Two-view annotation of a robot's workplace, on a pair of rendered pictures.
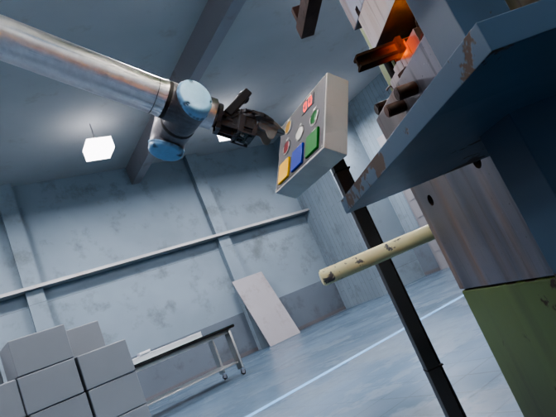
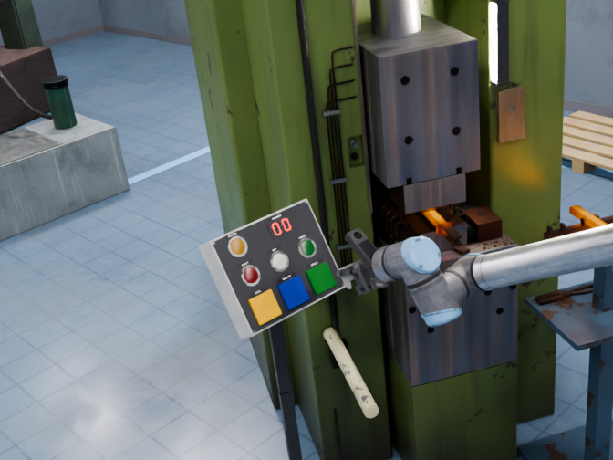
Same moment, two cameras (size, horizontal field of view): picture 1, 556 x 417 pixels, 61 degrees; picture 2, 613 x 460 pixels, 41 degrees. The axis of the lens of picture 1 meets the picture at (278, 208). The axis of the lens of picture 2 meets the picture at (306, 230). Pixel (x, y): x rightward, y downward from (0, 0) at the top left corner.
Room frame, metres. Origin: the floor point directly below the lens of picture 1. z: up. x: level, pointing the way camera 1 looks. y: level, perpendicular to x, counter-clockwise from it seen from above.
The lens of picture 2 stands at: (1.57, 1.83, 2.16)
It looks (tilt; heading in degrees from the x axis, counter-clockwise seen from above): 26 degrees down; 265
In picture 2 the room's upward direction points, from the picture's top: 7 degrees counter-clockwise
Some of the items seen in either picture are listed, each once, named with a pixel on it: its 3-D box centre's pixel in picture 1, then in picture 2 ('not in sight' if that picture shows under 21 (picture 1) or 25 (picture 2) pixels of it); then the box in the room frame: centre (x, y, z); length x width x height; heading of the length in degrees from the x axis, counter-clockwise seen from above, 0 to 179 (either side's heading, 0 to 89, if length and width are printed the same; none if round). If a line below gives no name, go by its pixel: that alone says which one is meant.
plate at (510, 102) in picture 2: not in sight; (510, 114); (0.69, -0.55, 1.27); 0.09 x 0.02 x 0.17; 7
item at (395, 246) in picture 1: (394, 247); (349, 370); (1.32, -0.25, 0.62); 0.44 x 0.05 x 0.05; 97
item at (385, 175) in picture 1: (512, 107); (605, 308); (0.48, -0.26, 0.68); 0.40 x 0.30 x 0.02; 9
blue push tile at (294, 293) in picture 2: (298, 157); (293, 292); (1.47, -0.13, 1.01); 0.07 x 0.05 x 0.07; 32
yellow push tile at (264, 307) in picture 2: (285, 170); (264, 307); (1.55, -0.07, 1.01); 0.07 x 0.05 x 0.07; 32
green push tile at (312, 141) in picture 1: (313, 142); (320, 278); (1.38, -0.18, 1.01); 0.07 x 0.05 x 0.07; 32
